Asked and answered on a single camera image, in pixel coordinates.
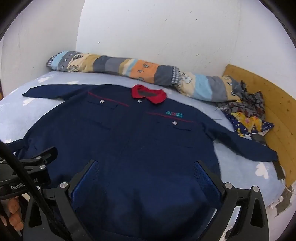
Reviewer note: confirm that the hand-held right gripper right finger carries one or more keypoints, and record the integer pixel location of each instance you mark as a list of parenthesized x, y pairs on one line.
[(205, 183)]

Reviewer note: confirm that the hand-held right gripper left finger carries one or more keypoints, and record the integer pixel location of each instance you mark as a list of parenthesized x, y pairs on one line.
[(86, 178)]

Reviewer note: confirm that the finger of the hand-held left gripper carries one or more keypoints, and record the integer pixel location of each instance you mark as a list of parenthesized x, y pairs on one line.
[(15, 144), (44, 156)]

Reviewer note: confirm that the navy jacket with red collar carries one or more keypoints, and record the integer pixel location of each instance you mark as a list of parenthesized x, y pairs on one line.
[(138, 143)]

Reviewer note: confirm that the person's left hand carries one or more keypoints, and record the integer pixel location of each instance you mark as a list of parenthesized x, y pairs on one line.
[(13, 215)]

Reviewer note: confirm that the blue cloud-print bed sheet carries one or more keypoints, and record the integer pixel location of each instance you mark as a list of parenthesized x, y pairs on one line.
[(27, 115)]

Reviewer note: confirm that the small grey object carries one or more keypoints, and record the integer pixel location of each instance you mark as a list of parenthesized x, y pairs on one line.
[(258, 139)]

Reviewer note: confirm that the blue star-print yellow cloth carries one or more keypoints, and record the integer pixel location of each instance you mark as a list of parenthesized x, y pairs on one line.
[(266, 126)]

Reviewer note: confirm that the dark grey patterned cloth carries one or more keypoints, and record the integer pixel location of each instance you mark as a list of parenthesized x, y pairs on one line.
[(252, 102)]

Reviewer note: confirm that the wooden headboard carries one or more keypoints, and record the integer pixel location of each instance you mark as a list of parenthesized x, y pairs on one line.
[(277, 109)]

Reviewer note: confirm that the rolled striped patchwork quilt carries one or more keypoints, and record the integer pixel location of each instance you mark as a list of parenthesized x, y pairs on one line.
[(143, 69)]

